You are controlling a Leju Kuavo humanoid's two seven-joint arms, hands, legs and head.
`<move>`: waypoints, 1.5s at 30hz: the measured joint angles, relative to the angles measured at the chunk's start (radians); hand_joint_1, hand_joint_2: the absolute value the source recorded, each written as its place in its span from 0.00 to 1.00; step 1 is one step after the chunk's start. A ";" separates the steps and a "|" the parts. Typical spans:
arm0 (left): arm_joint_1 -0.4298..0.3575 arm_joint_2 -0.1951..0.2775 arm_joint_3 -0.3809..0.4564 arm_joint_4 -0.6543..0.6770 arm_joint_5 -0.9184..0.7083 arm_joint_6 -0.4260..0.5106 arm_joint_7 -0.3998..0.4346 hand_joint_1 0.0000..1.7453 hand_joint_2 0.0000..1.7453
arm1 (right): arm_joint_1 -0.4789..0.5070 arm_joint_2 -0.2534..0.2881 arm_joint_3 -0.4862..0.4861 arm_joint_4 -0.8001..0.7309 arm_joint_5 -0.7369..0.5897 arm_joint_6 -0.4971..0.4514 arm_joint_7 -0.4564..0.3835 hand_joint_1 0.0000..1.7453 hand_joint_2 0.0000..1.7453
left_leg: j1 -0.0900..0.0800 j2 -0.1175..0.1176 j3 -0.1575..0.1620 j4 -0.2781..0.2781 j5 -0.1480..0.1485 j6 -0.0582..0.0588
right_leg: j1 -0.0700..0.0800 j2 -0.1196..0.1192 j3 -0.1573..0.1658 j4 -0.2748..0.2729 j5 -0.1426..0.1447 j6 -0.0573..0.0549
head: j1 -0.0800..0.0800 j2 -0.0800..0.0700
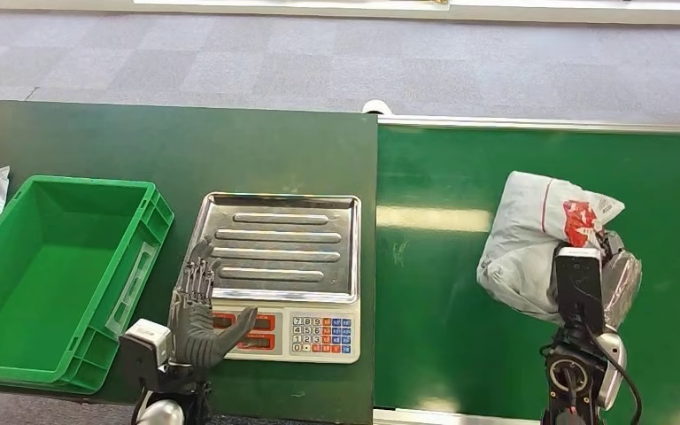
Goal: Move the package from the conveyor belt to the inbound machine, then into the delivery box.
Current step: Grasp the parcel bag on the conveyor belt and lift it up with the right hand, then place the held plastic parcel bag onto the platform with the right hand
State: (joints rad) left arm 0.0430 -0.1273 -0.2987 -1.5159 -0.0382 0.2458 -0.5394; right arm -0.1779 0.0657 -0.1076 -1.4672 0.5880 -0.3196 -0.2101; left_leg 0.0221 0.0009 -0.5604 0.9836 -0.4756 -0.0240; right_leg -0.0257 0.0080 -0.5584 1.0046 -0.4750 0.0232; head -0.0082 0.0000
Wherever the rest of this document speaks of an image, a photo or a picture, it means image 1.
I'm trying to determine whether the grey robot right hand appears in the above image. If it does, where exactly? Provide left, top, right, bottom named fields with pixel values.
left=595, top=230, right=644, bottom=330

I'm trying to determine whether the steel weighing pan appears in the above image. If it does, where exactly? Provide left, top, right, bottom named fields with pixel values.
left=189, top=192, right=362, bottom=305

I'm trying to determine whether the green plastic crate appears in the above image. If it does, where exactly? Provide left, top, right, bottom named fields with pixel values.
left=0, top=174, right=175, bottom=395

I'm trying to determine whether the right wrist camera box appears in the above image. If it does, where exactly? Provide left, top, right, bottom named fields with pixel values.
left=553, top=246, right=607, bottom=336

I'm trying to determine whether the grey mailer bag red print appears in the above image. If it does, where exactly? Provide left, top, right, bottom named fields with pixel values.
left=476, top=170, right=626, bottom=326

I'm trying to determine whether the white conveyor roller end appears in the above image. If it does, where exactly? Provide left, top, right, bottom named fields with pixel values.
left=362, top=98, right=397, bottom=115

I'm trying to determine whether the white electronic scale body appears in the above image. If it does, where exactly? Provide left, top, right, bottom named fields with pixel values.
left=211, top=297, right=361, bottom=366

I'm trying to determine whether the green conveyor belt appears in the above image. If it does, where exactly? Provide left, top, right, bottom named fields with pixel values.
left=374, top=124, right=680, bottom=425

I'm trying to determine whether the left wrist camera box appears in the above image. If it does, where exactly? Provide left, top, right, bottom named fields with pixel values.
left=119, top=318, right=174, bottom=393

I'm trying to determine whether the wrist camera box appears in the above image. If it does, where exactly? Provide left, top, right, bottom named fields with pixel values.
left=119, top=318, right=174, bottom=393
left=553, top=246, right=607, bottom=336

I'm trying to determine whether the silver conveyor side rail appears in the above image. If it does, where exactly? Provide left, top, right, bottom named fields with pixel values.
left=373, top=409, right=544, bottom=425
left=377, top=114, right=680, bottom=135

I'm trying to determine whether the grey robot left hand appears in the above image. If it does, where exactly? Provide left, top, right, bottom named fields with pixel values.
left=167, top=236, right=258, bottom=369

